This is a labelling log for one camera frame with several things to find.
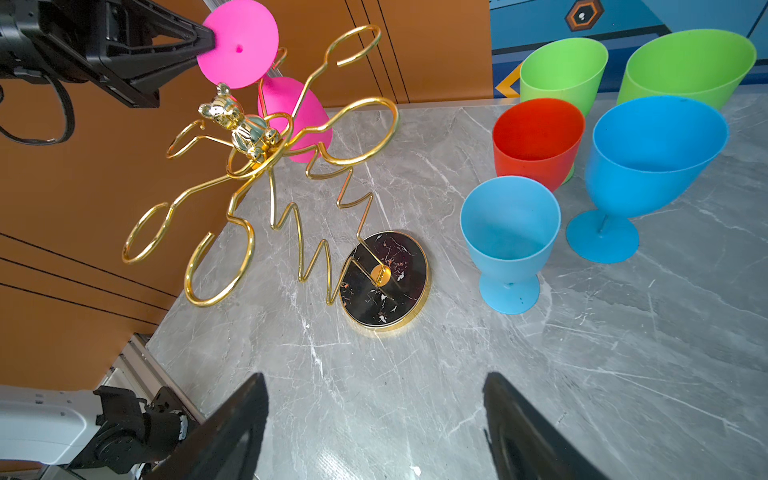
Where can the green wine glass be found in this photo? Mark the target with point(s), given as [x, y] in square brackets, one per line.
[706, 65]
[569, 70]

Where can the teal blue wine glass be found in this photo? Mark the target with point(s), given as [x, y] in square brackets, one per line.
[510, 225]

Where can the gold wire wine glass rack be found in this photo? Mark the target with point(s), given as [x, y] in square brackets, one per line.
[384, 281]

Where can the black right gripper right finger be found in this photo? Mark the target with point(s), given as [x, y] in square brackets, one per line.
[523, 443]

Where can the light blue wine glass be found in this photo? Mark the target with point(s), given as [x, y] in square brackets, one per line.
[645, 154]

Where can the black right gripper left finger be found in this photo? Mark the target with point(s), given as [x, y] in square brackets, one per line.
[228, 444]

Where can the red wine glass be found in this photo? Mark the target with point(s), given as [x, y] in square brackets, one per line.
[538, 139]

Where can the magenta wine glass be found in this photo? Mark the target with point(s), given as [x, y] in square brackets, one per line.
[246, 45]

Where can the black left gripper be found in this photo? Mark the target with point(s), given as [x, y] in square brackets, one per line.
[68, 41]

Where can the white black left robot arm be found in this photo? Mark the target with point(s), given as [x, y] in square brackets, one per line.
[73, 185]

